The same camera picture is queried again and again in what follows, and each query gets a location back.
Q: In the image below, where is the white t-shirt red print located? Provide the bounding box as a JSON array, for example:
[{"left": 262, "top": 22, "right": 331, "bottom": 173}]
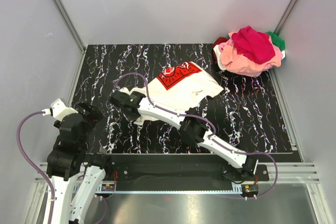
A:
[{"left": 120, "top": 61, "right": 224, "bottom": 129}]

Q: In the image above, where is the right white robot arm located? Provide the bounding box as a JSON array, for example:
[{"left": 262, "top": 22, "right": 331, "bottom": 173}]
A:
[{"left": 109, "top": 91, "right": 258, "bottom": 180}]

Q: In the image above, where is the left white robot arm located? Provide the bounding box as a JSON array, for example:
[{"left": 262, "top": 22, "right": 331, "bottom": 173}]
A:
[{"left": 43, "top": 99, "right": 113, "bottom": 223}]

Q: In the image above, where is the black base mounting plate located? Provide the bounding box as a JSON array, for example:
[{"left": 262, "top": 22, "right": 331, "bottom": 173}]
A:
[{"left": 82, "top": 153, "right": 270, "bottom": 183}]

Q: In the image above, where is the dark red t-shirt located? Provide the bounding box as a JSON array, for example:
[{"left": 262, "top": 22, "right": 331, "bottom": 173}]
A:
[{"left": 212, "top": 37, "right": 228, "bottom": 63}]

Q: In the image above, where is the pink t-shirt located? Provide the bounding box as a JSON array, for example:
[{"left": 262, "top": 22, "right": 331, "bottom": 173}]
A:
[{"left": 216, "top": 38, "right": 286, "bottom": 77}]

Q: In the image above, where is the magenta t-shirt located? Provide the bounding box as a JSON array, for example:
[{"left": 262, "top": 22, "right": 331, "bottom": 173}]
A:
[{"left": 230, "top": 26, "right": 275, "bottom": 64}]

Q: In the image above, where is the green t-shirt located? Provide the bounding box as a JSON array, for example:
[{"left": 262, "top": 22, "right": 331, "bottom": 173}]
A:
[{"left": 266, "top": 31, "right": 286, "bottom": 51}]

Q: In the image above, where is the grey slotted cable duct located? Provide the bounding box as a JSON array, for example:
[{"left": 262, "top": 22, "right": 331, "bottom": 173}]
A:
[{"left": 97, "top": 181, "right": 242, "bottom": 194}]

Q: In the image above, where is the left aluminium corner post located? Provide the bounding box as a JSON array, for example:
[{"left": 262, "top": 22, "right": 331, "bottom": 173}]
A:
[{"left": 36, "top": 0, "right": 87, "bottom": 51}]

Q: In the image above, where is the aluminium corner post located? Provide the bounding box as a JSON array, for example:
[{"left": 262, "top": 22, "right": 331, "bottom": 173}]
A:
[
  {"left": 36, "top": 0, "right": 87, "bottom": 51},
  {"left": 274, "top": 0, "right": 299, "bottom": 36}
]

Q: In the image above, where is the aluminium rail profile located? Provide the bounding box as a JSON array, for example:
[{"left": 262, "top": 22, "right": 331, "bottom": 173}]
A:
[{"left": 36, "top": 162, "right": 320, "bottom": 183}]

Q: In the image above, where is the right aluminium corner post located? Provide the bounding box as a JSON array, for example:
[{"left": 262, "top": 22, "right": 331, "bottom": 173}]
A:
[{"left": 274, "top": 0, "right": 299, "bottom": 36}]

